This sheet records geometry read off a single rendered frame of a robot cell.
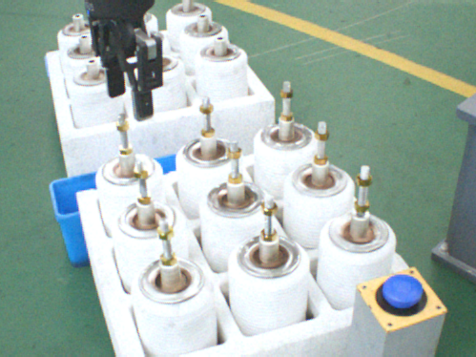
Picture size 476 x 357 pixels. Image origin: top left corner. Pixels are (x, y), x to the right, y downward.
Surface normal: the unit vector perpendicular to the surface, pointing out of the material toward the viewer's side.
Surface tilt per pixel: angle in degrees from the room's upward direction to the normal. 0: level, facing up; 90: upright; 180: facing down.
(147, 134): 90
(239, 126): 90
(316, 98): 0
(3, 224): 0
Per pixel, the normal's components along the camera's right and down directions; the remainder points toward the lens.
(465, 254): -0.71, 0.42
